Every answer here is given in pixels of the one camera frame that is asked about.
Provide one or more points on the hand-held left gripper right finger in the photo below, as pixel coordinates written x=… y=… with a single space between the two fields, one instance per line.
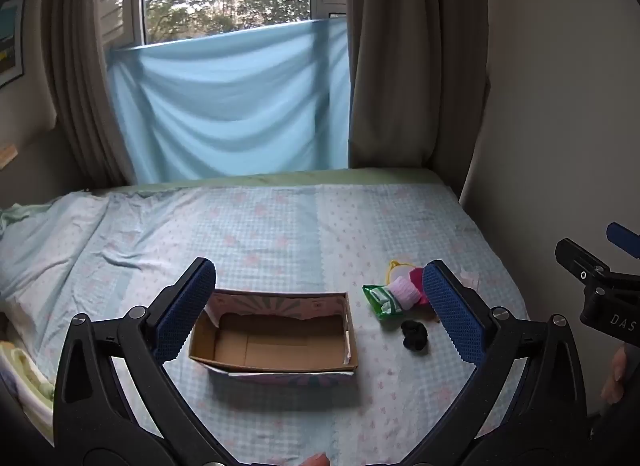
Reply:
x=455 y=317

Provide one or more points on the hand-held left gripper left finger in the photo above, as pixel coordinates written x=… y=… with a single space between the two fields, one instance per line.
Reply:
x=184 y=317

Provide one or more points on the pale waffle cloth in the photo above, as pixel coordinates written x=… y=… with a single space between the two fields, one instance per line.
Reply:
x=404 y=293

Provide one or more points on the person's right hand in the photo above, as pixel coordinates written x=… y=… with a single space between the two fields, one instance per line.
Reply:
x=615 y=376

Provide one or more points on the folded floral blanket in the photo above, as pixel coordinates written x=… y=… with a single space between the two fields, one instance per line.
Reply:
x=25 y=381

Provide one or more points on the light blue hanging cloth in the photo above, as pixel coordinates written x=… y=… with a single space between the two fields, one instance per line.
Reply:
x=225 y=110

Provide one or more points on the round yellow-edged white pad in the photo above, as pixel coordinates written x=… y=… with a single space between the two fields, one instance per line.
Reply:
x=398 y=264

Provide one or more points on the green tissue packet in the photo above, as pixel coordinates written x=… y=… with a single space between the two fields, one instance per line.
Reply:
x=379 y=299

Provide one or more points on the black scrunchie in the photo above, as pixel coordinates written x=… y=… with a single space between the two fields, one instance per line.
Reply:
x=414 y=338

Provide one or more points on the cardboard box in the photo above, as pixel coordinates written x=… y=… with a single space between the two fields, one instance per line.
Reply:
x=272 y=343

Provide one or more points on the magenta soft pouch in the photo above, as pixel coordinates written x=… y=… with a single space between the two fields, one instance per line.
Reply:
x=416 y=277

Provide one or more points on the beige curtain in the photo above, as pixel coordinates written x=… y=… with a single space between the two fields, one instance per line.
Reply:
x=415 y=70
x=80 y=70

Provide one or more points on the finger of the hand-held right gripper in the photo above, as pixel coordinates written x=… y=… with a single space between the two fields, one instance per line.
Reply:
x=580 y=261
x=622 y=238

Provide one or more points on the person's left hand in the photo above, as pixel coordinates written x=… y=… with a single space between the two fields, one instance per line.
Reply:
x=315 y=460

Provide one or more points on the blue floral patterned bed sheet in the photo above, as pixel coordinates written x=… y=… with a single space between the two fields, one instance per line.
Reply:
x=280 y=236

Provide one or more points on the framed wall picture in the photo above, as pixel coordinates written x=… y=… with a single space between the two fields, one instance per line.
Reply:
x=11 y=40

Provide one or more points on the green mattress sheet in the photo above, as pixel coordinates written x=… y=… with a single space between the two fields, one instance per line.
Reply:
x=300 y=176

